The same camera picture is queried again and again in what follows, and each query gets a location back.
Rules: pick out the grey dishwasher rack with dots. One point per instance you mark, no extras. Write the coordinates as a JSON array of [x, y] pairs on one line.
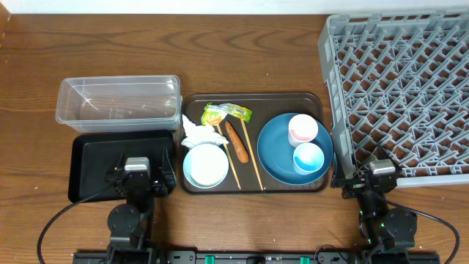
[[399, 80]]

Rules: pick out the dark blue plate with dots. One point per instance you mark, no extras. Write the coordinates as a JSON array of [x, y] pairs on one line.
[[276, 154]]

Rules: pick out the dark brown serving tray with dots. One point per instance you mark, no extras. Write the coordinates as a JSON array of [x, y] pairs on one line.
[[264, 107]]

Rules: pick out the left wooden chopstick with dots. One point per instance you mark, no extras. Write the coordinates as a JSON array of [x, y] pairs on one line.
[[230, 159]]

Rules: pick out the light blue cup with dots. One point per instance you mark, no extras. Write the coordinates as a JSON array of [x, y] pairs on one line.
[[307, 158]]

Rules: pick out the right wooden chopstick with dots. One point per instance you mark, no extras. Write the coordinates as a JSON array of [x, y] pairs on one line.
[[251, 152]]

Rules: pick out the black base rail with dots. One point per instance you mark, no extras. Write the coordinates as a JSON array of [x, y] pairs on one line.
[[189, 257]]

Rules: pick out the wooden chopstick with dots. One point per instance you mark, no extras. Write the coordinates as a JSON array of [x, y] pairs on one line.
[[230, 159], [251, 152]]

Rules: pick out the pink cup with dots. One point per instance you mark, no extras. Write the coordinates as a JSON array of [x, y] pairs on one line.
[[302, 128]]

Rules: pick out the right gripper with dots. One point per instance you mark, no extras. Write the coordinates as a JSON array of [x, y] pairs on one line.
[[354, 185]]

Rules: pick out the green snack wrapper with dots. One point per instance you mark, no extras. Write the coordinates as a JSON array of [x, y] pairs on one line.
[[214, 114]]

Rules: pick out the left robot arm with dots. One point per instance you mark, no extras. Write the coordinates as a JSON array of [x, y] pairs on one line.
[[131, 223]]

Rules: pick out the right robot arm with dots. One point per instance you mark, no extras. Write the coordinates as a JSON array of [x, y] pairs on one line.
[[389, 231]]

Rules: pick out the black plastic tray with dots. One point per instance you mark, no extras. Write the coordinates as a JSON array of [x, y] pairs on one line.
[[94, 155]]

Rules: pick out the orange carrot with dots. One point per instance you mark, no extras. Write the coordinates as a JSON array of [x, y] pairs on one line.
[[237, 144]]

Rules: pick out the white napkin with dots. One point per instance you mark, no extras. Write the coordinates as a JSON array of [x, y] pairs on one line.
[[200, 134]]

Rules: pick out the clear plastic bin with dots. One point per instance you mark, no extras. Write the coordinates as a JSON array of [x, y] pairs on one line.
[[120, 103]]

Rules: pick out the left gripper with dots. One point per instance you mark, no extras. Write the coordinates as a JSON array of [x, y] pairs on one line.
[[163, 189]]

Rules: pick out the pile of white rice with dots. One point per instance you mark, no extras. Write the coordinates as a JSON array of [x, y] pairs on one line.
[[207, 165]]

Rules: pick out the light blue bowl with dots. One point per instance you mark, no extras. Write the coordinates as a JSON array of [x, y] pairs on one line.
[[205, 165]]

